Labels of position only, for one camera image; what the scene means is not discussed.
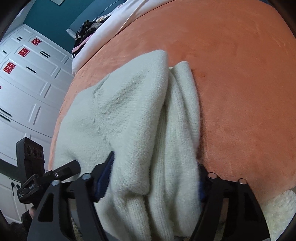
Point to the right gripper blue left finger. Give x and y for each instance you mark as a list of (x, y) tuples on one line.
[(101, 175)]

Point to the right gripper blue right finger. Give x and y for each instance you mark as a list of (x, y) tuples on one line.
[(202, 177)]

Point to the cream knitted cardigan sweater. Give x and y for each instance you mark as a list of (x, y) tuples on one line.
[(147, 113)]

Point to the person left hand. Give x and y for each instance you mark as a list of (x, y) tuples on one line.
[(20, 231)]

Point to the white fluffy rug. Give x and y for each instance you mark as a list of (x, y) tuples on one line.
[(279, 212)]

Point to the white panelled wardrobe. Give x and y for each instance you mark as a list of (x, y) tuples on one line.
[(35, 76)]

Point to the orange velvet bed cover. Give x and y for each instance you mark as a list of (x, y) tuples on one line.
[(242, 55)]

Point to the pale pink duvet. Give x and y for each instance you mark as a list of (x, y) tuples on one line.
[(119, 19)]

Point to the teal upholstered headboard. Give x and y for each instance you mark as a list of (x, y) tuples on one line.
[(52, 20)]

